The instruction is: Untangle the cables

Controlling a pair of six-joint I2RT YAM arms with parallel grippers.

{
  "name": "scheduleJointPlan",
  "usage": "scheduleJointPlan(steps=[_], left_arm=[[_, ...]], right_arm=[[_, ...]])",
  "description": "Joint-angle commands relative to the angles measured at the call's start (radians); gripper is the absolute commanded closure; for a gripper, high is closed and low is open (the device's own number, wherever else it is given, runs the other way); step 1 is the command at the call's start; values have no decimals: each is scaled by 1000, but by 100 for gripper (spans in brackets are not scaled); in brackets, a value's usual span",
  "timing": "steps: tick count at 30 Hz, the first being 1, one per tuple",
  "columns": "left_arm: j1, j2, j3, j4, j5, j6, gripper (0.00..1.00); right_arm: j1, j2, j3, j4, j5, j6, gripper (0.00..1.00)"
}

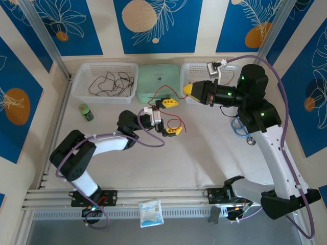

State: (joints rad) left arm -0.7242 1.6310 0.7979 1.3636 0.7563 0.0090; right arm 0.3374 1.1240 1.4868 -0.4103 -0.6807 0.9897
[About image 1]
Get long aluminium mounting rail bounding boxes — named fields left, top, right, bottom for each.
left=21, top=184, right=300, bottom=210

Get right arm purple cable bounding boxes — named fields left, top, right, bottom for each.
left=226, top=55, right=315, bottom=240

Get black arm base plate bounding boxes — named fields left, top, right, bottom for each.
left=205, top=186, right=254, bottom=205
left=70, top=189, right=119, bottom=207

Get white blue printed sachet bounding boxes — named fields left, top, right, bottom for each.
left=137, top=198, right=164, bottom=228

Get white perforated plastic basket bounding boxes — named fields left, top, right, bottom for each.
left=180, top=62, right=243, bottom=105
left=71, top=62, right=139, bottom=105

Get small green lidded bottle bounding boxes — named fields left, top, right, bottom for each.
left=78, top=103, right=95, bottom=122

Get small controller circuit board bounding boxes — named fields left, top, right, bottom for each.
left=226, top=203, right=256, bottom=222
left=81, top=205, right=103, bottom=218

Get grey slotted cable duct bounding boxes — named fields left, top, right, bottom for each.
left=32, top=206, right=297, bottom=221

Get aluminium frame post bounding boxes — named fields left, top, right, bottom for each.
left=249, top=0, right=316, bottom=75
left=18, top=0, right=72, bottom=80

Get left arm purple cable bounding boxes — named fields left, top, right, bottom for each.
left=55, top=109, right=166, bottom=230

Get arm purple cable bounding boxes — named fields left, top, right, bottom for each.
left=55, top=109, right=166, bottom=230
left=226, top=55, right=315, bottom=240

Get blue stethoscope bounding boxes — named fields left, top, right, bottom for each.
left=231, top=116, right=256, bottom=146

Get aluminium side rail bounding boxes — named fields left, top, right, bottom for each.
left=37, top=75, right=75, bottom=190

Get dark grey plastic clip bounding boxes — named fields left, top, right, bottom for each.
left=208, top=206, right=221, bottom=225

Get mint green zip pouch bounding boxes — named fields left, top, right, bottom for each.
left=135, top=63, right=183, bottom=104

